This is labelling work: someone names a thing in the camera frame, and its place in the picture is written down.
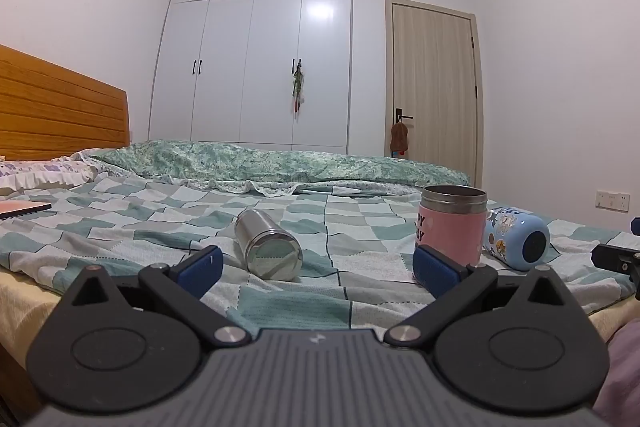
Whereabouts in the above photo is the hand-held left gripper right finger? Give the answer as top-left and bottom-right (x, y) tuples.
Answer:
(383, 244), (577, 350)

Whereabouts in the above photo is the green floral quilt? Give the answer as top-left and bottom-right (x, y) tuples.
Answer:
(90, 139), (473, 198)

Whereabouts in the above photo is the orange flat book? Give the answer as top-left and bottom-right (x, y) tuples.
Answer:
(0, 199), (53, 221)

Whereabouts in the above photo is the light wooden door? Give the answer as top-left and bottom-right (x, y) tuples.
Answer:
(384, 0), (485, 188)

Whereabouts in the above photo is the silver steel cup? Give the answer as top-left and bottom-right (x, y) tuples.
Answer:
(234, 208), (304, 283)

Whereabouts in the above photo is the white wall socket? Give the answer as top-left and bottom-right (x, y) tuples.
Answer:
(595, 190), (632, 211)

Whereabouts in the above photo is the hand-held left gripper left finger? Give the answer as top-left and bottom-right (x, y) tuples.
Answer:
(60, 246), (252, 349)

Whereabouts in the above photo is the green hanging ornament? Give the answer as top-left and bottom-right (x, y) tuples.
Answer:
(290, 63), (306, 122)

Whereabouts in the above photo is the wooden bed frame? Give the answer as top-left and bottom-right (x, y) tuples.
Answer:
(0, 339), (43, 425)

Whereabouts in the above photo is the brown hanging pouch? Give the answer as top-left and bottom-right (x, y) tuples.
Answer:
(390, 119), (411, 156)

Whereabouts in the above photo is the white wardrobe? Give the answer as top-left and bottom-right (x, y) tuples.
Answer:
(147, 0), (353, 155)

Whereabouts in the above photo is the yellow mattress cover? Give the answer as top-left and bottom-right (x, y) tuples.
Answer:
(0, 267), (68, 358)

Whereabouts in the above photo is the pink cloth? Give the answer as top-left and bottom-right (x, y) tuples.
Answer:
(590, 319), (640, 427)

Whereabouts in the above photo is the checkered green bed sheet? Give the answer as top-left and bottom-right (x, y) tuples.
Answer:
(0, 172), (640, 333)

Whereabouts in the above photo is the wooden headboard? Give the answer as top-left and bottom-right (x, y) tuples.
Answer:
(0, 44), (132, 162)

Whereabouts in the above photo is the purple floral ruffled pillow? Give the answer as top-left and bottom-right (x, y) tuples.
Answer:
(0, 148), (108, 198)

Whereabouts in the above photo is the blue cartoon print cup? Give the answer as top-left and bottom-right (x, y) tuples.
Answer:
(481, 206), (551, 272)

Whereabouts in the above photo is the pink steel-rimmed cup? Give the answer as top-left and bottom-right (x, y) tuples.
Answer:
(412, 185), (488, 280)

